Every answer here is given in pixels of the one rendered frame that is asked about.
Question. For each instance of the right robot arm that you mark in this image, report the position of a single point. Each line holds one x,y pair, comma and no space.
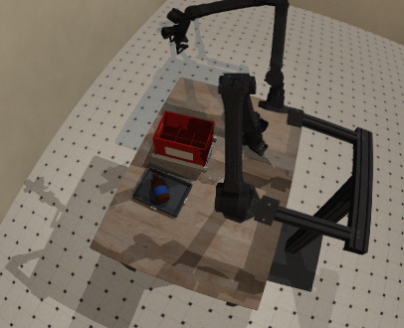
273,76

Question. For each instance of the red crate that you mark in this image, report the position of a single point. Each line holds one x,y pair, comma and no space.
182,148

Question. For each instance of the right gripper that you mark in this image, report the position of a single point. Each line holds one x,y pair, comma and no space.
178,43

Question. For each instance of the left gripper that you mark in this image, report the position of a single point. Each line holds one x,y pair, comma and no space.
254,146

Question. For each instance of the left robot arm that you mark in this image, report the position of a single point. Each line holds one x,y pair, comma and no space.
234,88

